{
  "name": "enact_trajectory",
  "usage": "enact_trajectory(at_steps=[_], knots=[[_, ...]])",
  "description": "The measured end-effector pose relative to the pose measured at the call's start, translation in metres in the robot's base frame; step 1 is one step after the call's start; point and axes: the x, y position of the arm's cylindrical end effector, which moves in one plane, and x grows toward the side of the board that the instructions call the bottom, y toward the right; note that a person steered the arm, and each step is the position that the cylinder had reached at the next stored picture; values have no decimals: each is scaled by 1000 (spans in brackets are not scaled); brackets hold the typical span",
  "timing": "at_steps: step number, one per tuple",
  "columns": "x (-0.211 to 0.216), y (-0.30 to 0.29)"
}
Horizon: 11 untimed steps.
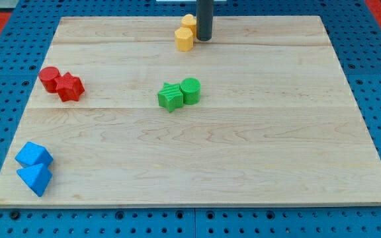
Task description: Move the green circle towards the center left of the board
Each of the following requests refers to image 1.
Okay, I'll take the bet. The green star block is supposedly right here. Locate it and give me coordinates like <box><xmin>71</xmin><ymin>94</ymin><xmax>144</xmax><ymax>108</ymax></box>
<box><xmin>157</xmin><ymin>83</ymin><xmax>184</xmax><ymax>112</ymax></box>

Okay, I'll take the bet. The red cylinder block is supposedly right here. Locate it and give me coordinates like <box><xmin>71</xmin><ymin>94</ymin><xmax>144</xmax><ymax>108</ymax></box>
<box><xmin>38</xmin><ymin>66</ymin><xmax>61</xmax><ymax>93</ymax></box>

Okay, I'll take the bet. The blue cube block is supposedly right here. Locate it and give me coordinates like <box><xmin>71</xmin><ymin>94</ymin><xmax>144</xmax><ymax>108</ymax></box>
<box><xmin>15</xmin><ymin>141</ymin><xmax>54</xmax><ymax>167</ymax></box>

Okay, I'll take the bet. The red star block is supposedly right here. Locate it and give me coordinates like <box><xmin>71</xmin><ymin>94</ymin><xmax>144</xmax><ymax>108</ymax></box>
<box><xmin>55</xmin><ymin>72</ymin><xmax>85</xmax><ymax>102</ymax></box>

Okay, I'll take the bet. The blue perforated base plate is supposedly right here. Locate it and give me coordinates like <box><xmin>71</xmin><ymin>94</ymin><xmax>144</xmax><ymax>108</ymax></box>
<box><xmin>0</xmin><ymin>0</ymin><xmax>381</xmax><ymax>237</ymax></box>

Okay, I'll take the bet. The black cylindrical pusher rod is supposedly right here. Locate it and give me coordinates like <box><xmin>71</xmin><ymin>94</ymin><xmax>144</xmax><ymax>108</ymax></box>
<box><xmin>196</xmin><ymin>0</ymin><xmax>214</xmax><ymax>42</ymax></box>

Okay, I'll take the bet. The green cylinder block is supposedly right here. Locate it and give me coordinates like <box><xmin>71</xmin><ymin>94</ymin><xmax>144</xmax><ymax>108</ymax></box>
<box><xmin>180</xmin><ymin>77</ymin><xmax>201</xmax><ymax>105</ymax></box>

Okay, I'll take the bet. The yellow heart block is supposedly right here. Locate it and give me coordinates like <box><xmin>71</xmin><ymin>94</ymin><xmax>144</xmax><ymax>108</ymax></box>
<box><xmin>181</xmin><ymin>14</ymin><xmax>196</xmax><ymax>38</ymax></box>

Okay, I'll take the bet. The yellow hexagon block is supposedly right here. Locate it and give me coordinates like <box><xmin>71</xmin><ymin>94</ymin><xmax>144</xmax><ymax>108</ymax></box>
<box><xmin>175</xmin><ymin>27</ymin><xmax>194</xmax><ymax>52</ymax></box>

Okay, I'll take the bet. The blue triangle block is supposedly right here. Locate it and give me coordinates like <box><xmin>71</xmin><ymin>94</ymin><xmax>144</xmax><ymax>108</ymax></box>
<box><xmin>17</xmin><ymin>163</ymin><xmax>52</xmax><ymax>197</ymax></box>

